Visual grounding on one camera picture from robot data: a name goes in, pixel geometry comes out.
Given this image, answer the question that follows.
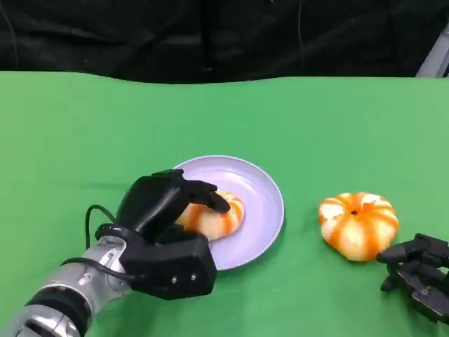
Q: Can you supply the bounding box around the grey metal frame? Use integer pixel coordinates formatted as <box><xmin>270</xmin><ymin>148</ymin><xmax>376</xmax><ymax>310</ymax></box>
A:
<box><xmin>415</xmin><ymin>29</ymin><xmax>449</xmax><ymax>79</ymax></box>

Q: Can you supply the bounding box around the black backdrop curtain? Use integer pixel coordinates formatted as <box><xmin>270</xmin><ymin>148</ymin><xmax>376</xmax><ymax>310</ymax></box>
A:
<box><xmin>0</xmin><ymin>0</ymin><xmax>449</xmax><ymax>85</ymax></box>

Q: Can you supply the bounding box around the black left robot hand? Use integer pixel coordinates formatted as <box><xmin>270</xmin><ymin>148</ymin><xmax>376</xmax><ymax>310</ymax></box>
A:
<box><xmin>116</xmin><ymin>168</ymin><xmax>232</xmax><ymax>245</ymax></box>

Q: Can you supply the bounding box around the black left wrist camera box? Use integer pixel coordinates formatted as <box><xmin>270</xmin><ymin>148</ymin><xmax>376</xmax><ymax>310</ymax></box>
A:
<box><xmin>121</xmin><ymin>231</ymin><xmax>217</xmax><ymax>301</ymax></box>

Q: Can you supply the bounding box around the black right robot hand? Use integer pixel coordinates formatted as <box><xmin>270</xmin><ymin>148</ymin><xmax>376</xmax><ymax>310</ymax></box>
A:
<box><xmin>377</xmin><ymin>232</ymin><xmax>449</xmax><ymax>324</ymax></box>

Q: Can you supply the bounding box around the green table cloth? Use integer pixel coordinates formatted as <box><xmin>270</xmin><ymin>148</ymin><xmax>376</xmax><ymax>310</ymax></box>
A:
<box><xmin>0</xmin><ymin>70</ymin><xmax>449</xmax><ymax>337</ymax></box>

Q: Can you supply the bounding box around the orange white toy bread roll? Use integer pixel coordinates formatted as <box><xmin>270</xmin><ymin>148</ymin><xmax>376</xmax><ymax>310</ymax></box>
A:
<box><xmin>318</xmin><ymin>191</ymin><xmax>400</xmax><ymax>263</ymax></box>
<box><xmin>173</xmin><ymin>191</ymin><xmax>246</xmax><ymax>242</ymax></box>

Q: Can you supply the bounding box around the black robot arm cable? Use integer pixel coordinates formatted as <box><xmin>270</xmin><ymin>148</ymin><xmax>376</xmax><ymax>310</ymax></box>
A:
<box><xmin>84</xmin><ymin>204</ymin><xmax>120</xmax><ymax>252</ymax></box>
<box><xmin>59</xmin><ymin>257</ymin><xmax>148</xmax><ymax>282</ymax></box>

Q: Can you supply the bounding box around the lilac plate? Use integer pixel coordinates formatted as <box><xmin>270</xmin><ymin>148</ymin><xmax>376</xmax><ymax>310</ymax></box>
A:
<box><xmin>171</xmin><ymin>154</ymin><xmax>286</xmax><ymax>272</ymax></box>

